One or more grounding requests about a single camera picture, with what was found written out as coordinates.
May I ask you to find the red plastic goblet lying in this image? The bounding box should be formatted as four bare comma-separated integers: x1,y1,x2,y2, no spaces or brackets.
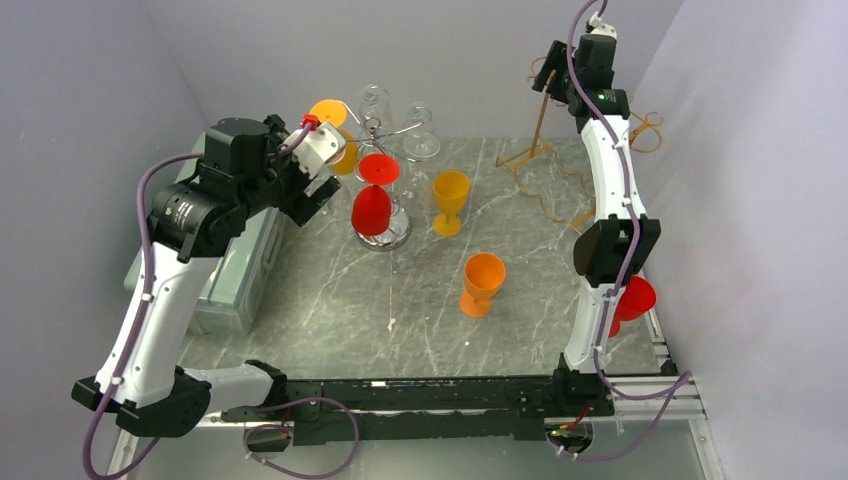
609,275,657,338

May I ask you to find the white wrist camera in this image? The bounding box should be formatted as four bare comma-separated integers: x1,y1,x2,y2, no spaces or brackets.
284,114,347,180
586,12,618,39

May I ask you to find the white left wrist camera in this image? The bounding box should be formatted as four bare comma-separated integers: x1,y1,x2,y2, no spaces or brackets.
284,114,347,180

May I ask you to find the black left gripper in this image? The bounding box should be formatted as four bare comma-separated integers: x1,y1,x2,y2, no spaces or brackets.
238,116,340,225

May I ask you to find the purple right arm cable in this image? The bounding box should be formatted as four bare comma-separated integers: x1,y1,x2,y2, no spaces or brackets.
549,0,694,463

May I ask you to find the clear ribbed wine glass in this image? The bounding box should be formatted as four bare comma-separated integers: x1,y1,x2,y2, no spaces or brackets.
358,84,395,134
402,101,441,162

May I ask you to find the orange plastic goblet back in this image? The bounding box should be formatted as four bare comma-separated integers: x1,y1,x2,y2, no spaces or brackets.
432,170,471,237

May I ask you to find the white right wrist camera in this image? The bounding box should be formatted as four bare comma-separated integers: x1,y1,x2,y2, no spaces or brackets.
586,12,618,39

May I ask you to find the red plastic goblet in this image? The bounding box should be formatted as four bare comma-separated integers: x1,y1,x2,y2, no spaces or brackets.
609,275,657,338
351,154,400,236

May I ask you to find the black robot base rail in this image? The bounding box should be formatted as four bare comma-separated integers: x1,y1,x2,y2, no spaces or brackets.
221,369,615,446

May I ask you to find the gold wine glass rack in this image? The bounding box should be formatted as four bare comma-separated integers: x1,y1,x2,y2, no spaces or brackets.
495,54,665,236

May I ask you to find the red plastic goblet back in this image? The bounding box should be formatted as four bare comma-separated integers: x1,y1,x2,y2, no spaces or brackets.
351,154,400,236

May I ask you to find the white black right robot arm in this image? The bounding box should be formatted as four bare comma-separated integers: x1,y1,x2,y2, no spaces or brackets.
532,30,661,374

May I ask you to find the orange plastic goblet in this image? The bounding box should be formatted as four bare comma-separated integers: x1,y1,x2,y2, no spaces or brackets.
309,99,358,175
459,252,506,318
432,170,471,237

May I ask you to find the aluminium frame rail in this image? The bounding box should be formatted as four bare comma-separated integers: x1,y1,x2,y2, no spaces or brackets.
109,363,722,479

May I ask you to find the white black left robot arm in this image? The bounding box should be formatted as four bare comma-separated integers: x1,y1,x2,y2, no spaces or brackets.
72,115,347,438

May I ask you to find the green plastic storage box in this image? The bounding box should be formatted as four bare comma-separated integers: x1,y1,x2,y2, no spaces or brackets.
123,132,286,336

